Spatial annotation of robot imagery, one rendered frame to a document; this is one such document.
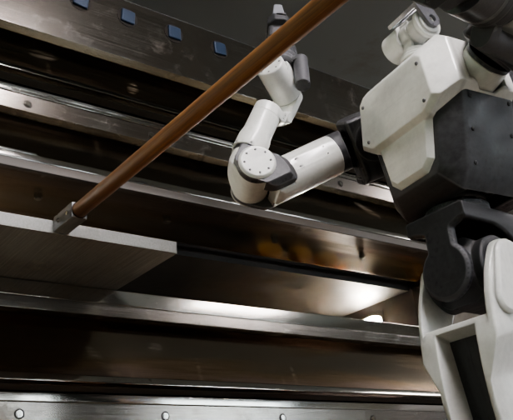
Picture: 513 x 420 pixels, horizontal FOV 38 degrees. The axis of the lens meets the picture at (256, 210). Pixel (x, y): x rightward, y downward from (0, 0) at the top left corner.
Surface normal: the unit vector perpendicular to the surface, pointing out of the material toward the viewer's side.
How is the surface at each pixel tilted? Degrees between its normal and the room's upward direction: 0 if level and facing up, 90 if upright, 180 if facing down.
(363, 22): 180
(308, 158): 86
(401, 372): 70
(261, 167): 86
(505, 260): 90
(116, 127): 90
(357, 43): 180
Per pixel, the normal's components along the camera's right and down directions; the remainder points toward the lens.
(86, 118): 0.58, -0.36
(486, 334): -0.81, -0.23
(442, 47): -0.29, -0.44
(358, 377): 0.52, -0.66
